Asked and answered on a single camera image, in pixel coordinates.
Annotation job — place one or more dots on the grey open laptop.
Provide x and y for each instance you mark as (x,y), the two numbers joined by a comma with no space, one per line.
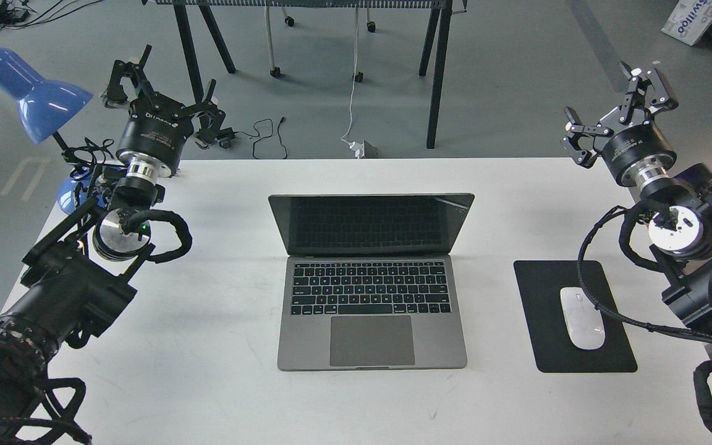
(369,282)

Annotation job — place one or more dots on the white rolling chair legs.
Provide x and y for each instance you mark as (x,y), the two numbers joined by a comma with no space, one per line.
(338,51)

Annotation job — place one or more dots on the black mouse pad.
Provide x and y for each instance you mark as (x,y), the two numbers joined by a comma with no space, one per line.
(540,283)

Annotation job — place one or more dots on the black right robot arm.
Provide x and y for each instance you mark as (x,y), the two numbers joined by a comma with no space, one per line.
(669,230)

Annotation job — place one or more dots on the blue desk lamp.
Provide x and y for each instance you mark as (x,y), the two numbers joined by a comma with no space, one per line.
(44,106)

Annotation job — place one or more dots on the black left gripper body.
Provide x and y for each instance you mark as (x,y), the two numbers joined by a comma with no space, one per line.
(155,132)

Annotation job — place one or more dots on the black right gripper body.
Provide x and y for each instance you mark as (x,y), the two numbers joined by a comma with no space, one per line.
(631,145)

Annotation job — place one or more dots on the white cardboard box with print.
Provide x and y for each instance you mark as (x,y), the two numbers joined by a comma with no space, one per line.
(689,21)

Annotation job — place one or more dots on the black trestle table background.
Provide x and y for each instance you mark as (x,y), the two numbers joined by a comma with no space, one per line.
(234,27)

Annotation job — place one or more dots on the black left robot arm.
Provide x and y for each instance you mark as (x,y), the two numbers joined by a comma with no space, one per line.
(78,275)

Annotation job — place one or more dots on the white computer mouse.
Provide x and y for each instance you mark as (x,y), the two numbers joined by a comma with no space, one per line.
(584,323)

